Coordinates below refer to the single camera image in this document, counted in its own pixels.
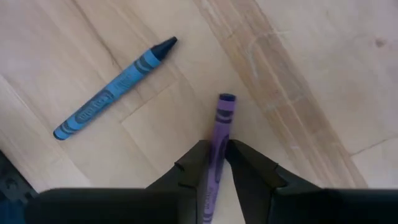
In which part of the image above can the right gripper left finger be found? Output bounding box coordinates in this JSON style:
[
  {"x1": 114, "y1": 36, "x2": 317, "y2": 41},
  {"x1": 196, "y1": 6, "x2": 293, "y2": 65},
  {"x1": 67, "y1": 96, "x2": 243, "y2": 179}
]
[{"x1": 24, "y1": 140, "x2": 212, "y2": 224}]

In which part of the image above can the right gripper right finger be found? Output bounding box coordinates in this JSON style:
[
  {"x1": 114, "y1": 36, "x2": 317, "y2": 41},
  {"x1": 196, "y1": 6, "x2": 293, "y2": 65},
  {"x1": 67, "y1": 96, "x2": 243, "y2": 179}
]
[{"x1": 225, "y1": 139, "x2": 398, "y2": 224}]

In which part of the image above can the purple crayon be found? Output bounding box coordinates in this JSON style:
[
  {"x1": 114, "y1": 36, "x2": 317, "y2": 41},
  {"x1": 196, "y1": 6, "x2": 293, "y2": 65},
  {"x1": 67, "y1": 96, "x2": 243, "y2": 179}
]
[{"x1": 201, "y1": 93, "x2": 237, "y2": 224}]

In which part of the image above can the blue crayon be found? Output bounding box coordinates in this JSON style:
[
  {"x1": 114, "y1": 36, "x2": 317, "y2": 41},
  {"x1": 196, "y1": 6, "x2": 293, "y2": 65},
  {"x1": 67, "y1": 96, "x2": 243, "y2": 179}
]
[{"x1": 52, "y1": 36, "x2": 178, "y2": 141}]

